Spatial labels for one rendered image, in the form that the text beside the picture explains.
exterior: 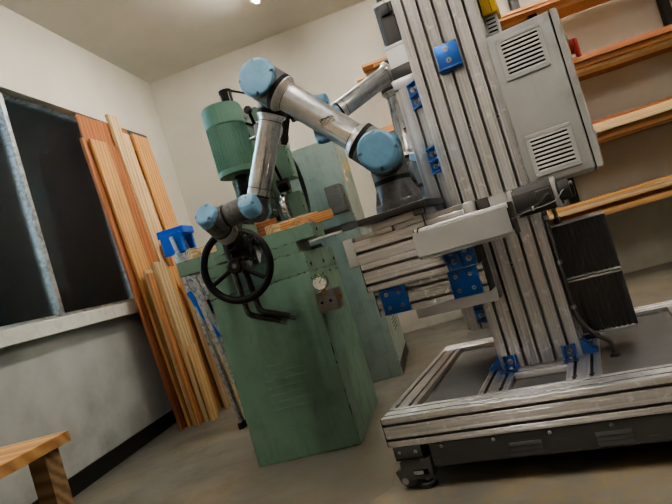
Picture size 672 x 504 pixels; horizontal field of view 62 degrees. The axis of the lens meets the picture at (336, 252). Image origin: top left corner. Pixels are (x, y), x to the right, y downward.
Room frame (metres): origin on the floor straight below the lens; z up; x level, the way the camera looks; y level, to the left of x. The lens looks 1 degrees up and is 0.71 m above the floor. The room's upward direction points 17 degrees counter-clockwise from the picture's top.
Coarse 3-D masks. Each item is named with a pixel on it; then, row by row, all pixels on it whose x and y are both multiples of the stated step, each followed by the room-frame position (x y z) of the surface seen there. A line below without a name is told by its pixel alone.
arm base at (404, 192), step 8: (392, 176) 1.68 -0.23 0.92; (400, 176) 1.68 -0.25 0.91; (408, 176) 1.70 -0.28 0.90; (376, 184) 1.72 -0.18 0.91; (384, 184) 1.69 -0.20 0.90; (392, 184) 1.68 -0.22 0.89; (400, 184) 1.68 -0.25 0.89; (408, 184) 1.69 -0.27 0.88; (376, 192) 1.73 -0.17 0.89; (384, 192) 1.69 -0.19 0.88; (392, 192) 1.67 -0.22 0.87; (400, 192) 1.67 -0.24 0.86; (408, 192) 1.68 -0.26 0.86; (416, 192) 1.69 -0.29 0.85; (376, 200) 1.73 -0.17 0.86; (384, 200) 1.68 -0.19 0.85; (392, 200) 1.67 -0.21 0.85; (400, 200) 1.66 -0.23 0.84; (408, 200) 1.66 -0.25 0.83; (416, 200) 1.67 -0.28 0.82; (376, 208) 1.73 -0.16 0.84; (384, 208) 1.68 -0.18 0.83; (392, 208) 1.67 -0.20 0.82
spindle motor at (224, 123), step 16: (208, 112) 2.32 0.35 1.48; (224, 112) 2.32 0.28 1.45; (240, 112) 2.37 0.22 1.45; (208, 128) 2.34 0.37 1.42; (224, 128) 2.32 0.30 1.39; (240, 128) 2.35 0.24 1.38; (224, 144) 2.32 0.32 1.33; (240, 144) 2.33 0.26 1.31; (224, 160) 2.33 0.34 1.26; (240, 160) 2.32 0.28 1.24; (224, 176) 2.34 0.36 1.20
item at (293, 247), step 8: (280, 248) 2.21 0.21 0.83; (288, 248) 2.21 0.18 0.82; (296, 248) 2.20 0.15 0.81; (304, 248) 2.30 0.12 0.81; (264, 256) 2.23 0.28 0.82; (280, 256) 2.22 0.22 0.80; (224, 264) 2.26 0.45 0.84; (208, 272) 2.28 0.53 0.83; (216, 272) 2.27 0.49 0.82; (224, 272) 2.26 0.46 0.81
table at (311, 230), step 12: (288, 228) 2.21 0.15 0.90; (300, 228) 2.19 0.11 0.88; (312, 228) 2.20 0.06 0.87; (276, 240) 2.22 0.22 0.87; (288, 240) 2.21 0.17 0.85; (300, 240) 2.21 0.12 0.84; (216, 252) 2.27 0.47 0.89; (180, 264) 2.30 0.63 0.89; (192, 264) 2.29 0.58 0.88; (216, 264) 2.17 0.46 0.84; (180, 276) 2.30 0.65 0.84
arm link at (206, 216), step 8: (200, 208) 1.69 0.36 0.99; (208, 208) 1.68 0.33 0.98; (216, 208) 1.68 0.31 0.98; (200, 216) 1.67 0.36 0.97; (208, 216) 1.66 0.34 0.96; (216, 216) 1.67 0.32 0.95; (200, 224) 1.67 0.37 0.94; (208, 224) 1.67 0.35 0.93; (216, 224) 1.68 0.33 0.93; (224, 224) 1.69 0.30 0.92; (208, 232) 1.71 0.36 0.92; (216, 232) 1.71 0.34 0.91; (224, 232) 1.73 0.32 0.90
